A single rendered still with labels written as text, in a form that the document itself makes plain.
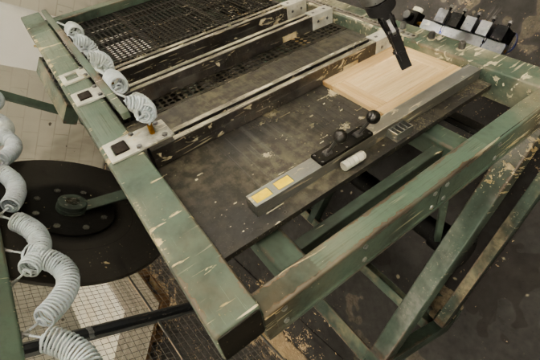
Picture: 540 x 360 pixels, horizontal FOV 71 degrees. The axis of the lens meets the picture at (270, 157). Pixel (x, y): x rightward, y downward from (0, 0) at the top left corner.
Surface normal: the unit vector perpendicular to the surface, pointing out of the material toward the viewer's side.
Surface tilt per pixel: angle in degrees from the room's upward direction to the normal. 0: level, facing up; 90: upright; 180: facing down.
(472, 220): 0
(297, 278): 55
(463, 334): 0
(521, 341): 0
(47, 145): 90
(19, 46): 90
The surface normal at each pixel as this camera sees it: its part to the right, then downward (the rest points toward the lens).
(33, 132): 0.63, 0.34
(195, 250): -0.11, -0.74
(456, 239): -0.73, -0.05
